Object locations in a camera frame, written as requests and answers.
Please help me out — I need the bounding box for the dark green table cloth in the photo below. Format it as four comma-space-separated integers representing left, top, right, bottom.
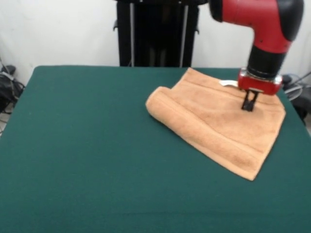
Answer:
0, 65, 311, 233

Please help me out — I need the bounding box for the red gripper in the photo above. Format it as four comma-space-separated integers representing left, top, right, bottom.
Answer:
237, 68, 283, 113

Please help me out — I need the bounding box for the tan terry towel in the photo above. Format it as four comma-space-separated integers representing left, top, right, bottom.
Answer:
145, 67, 287, 182

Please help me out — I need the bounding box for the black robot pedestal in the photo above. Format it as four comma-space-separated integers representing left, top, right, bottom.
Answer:
113, 0, 202, 68

